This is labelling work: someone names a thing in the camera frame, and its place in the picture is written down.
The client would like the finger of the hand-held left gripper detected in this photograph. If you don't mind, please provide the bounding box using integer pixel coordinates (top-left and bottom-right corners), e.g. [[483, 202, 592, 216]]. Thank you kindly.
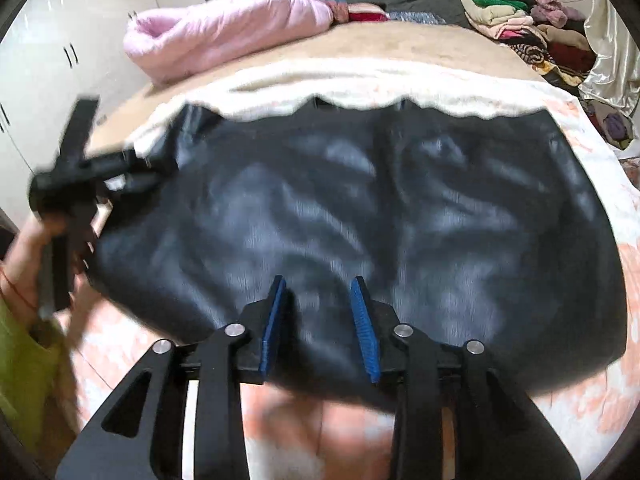
[[90, 147, 178, 188]]

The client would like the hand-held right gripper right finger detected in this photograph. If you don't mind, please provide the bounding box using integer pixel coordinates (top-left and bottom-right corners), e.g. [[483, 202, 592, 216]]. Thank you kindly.
[[349, 275, 583, 480]]

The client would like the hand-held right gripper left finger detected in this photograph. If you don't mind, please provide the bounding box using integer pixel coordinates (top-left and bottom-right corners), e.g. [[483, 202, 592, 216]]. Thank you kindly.
[[55, 275, 288, 480]]

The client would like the black leather jacket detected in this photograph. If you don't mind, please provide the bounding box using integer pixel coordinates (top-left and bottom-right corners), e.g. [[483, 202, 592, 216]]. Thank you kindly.
[[87, 95, 628, 401]]

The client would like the person's left forearm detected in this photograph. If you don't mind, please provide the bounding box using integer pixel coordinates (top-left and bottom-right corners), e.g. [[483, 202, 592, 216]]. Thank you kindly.
[[0, 280, 76, 453]]

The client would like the bag of clothes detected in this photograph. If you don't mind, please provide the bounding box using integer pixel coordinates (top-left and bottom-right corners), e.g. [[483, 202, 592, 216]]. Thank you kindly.
[[582, 100, 636, 151]]

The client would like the pile of folded clothes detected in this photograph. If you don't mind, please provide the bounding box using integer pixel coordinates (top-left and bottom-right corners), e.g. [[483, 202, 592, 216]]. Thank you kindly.
[[460, 0, 598, 86]]

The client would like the person's left hand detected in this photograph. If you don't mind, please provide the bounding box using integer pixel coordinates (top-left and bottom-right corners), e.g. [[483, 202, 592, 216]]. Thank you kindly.
[[0, 217, 96, 313]]

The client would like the pink quilt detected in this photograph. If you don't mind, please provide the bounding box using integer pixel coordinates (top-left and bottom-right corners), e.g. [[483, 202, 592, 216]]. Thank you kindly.
[[122, 0, 333, 86]]

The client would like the white glossy wardrobe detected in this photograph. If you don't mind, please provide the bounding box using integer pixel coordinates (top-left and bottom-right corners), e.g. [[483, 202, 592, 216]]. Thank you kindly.
[[0, 0, 161, 191]]

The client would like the white and orange patterned blanket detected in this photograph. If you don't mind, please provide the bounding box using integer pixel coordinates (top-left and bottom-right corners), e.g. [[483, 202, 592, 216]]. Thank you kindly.
[[60, 57, 640, 480]]

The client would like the red cloth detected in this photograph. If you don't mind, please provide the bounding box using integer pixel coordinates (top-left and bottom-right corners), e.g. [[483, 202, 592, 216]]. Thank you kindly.
[[347, 4, 388, 23]]

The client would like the bed with tan sheet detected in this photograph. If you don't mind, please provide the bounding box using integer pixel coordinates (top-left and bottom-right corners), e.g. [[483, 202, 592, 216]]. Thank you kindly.
[[90, 22, 546, 151]]

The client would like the blue patterned cloth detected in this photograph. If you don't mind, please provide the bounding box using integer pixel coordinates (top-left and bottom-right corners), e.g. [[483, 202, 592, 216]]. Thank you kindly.
[[387, 10, 446, 26]]

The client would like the cream satin curtain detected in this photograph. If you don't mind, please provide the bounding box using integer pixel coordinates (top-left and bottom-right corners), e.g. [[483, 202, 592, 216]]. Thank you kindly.
[[577, 0, 640, 103]]

